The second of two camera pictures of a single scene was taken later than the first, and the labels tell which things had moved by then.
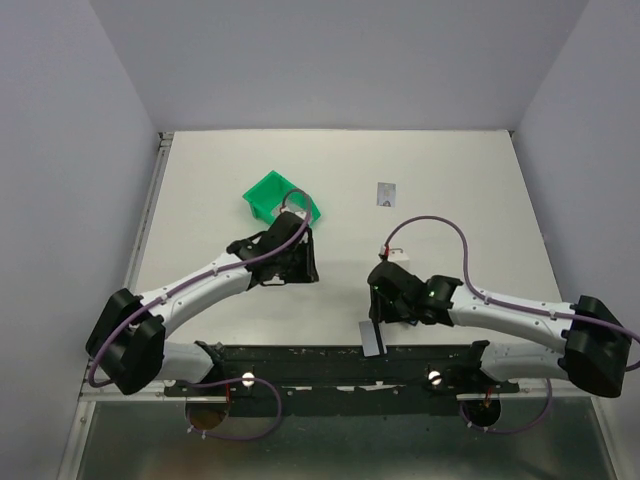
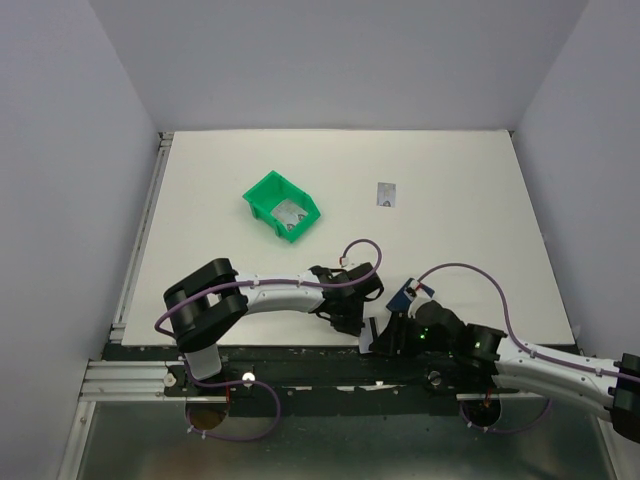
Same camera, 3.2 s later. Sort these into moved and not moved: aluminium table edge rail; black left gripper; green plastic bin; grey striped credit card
Moved: black left gripper
Not moved: grey striped credit card; aluminium table edge rail; green plastic bin
